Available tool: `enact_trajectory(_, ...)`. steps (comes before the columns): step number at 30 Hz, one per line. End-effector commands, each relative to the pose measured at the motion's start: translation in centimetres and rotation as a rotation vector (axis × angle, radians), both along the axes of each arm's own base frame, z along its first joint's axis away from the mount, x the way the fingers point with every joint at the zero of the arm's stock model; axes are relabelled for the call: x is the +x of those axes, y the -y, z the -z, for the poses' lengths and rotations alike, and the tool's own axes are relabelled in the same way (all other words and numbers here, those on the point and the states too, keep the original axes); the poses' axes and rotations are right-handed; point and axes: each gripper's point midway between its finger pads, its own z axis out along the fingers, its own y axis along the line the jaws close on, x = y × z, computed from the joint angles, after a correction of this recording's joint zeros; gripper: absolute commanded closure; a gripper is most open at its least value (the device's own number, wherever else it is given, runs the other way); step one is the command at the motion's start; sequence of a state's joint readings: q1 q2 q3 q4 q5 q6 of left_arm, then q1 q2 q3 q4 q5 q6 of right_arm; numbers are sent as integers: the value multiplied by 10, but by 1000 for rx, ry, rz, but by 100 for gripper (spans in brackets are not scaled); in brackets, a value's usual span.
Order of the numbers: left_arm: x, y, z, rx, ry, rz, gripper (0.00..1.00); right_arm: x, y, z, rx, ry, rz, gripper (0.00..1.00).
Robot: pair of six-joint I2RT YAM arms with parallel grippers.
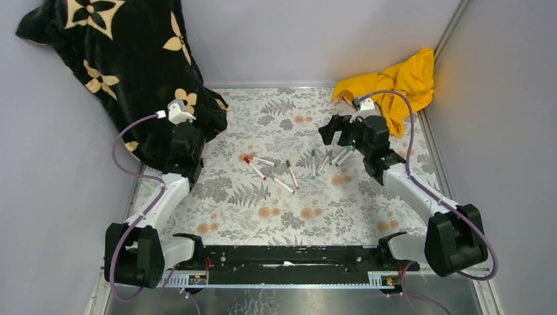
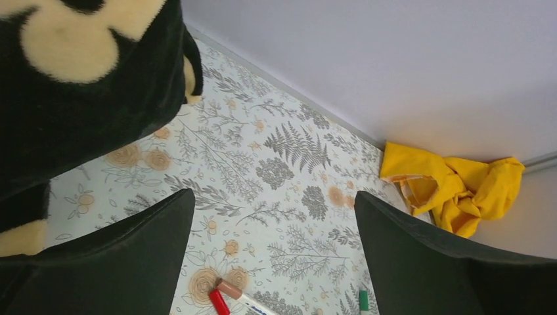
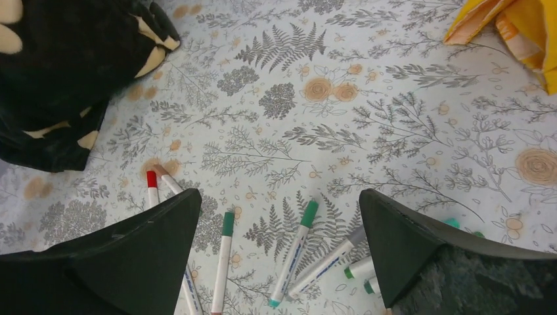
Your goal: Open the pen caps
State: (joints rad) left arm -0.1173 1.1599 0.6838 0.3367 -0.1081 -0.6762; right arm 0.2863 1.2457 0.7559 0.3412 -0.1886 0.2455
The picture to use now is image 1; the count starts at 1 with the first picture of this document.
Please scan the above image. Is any teal green capped marker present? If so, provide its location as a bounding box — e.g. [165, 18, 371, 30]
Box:
[311, 149, 316, 180]

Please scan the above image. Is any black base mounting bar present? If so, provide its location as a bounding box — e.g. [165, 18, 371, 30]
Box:
[173, 233, 420, 279]

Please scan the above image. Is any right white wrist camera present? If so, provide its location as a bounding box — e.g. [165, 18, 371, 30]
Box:
[350, 97, 378, 123]

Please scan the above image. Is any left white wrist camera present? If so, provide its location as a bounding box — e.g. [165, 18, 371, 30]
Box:
[167, 99, 196, 125]

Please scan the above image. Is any red capped white marker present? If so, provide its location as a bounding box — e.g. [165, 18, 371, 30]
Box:
[244, 157, 267, 180]

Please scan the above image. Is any grey capped slanted marker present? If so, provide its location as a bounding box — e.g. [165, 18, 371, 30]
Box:
[317, 150, 332, 176]

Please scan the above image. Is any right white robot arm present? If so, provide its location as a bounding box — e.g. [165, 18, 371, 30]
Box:
[318, 115, 489, 277]

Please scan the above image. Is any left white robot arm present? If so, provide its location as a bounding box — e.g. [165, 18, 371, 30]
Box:
[104, 100, 227, 289]

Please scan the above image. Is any black floral plush blanket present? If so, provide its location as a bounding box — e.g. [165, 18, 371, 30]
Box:
[16, 0, 228, 169]

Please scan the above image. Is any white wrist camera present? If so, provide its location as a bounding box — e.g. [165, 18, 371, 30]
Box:
[167, 99, 196, 125]
[350, 97, 378, 123]

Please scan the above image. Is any yellow cloth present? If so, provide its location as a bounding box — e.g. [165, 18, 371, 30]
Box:
[332, 48, 435, 137]

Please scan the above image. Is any dark green capped marker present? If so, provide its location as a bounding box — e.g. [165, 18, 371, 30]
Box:
[286, 159, 300, 190]

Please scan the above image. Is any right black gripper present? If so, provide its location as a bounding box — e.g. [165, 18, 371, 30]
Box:
[319, 112, 372, 157]

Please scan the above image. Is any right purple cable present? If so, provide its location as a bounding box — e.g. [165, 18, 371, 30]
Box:
[354, 90, 500, 282]

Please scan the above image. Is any grey capped white marker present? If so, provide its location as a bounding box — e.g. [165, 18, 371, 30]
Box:
[267, 174, 295, 194]

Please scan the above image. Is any floral patterned table mat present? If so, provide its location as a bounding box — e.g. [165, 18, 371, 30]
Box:
[159, 88, 426, 245]

